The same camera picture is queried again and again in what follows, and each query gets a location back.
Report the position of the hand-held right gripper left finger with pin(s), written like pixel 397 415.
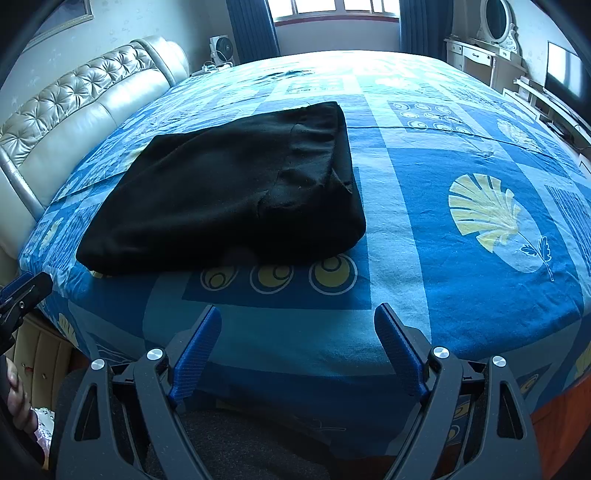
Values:
pixel 196 355

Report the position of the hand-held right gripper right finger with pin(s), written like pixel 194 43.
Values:
pixel 398 350

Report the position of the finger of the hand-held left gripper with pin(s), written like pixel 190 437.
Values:
pixel 27 295

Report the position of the black pants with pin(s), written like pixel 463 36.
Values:
pixel 217 194

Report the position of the person's left hand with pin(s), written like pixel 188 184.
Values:
pixel 21 406

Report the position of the cream bedside cabinet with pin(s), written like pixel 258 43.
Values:
pixel 44 364

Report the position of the blue patterned bedsheet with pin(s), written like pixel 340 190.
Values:
pixel 438 286

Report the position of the white lace cloth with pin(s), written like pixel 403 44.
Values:
pixel 44 429

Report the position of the cream tufted leather headboard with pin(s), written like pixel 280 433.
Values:
pixel 69 115

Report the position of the white television stand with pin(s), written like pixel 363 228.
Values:
pixel 549 106

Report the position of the white vanity table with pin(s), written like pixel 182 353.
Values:
pixel 480 62

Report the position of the white box fan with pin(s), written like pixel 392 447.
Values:
pixel 223 50

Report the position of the blue curtain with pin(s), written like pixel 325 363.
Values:
pixel 418 25
pixel 251 30

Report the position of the black flat television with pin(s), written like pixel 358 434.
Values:
pixel 563 69

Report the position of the oval vanity mirror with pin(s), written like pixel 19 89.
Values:
pixel 496 21

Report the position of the window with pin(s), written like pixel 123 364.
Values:
pixel 332 7

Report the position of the wooden bed frame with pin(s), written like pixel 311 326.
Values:
pixel 563 410

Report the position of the framed wall picture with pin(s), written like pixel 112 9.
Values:
pixel 60 21

